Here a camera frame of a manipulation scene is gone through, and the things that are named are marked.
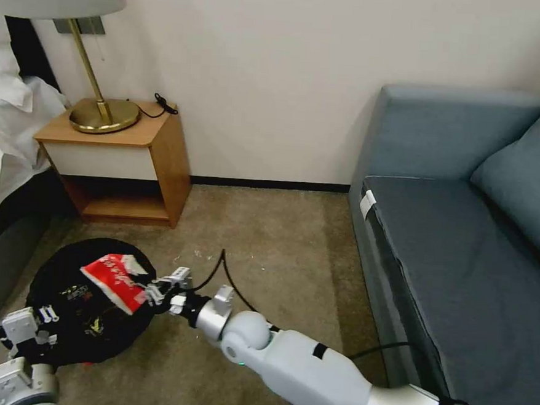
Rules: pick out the white sofa label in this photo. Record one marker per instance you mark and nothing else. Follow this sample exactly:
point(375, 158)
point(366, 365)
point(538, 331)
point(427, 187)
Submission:
point(368, 204)

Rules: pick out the blue grey sofa cushion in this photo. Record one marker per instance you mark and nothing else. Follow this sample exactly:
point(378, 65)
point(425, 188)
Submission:
point(524, 197)

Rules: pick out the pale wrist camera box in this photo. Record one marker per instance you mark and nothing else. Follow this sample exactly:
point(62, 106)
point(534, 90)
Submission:
point(181, 274)
point(20, 327)

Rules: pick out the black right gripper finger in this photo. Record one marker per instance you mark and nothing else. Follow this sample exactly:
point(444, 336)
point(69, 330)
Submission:
point(157, 295)
point(165, 280)

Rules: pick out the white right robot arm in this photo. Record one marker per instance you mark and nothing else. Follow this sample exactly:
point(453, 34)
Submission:
point(314, 370)

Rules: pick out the black headboard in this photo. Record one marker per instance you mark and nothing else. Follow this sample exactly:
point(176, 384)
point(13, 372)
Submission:
point(31, 51)

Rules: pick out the red white snack wrapper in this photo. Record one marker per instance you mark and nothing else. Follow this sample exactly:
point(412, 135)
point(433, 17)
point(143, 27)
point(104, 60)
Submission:
point(116, 282)

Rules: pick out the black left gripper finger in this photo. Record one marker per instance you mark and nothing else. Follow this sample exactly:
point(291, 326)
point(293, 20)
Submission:
point(45, 337)
point(47, 314)

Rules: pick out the wooden nightstand with white drawer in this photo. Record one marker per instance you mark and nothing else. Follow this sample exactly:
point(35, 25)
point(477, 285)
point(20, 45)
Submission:
point(102, 158)

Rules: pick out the black baseboard strip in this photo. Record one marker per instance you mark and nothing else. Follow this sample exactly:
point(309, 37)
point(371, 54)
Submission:
point(271, 183)

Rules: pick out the blue grey sofa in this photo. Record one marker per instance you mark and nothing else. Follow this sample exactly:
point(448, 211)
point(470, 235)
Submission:
point(442, 251)

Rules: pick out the grey wall switch panel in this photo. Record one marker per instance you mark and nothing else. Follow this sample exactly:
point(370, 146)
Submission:
point(88, 25)

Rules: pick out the white bed duvet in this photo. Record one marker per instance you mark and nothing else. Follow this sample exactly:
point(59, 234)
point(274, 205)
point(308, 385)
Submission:
point(10, 147)

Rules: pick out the black round trash bin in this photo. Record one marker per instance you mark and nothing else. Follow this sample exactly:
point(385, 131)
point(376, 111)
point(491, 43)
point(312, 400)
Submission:
point(80, 332)

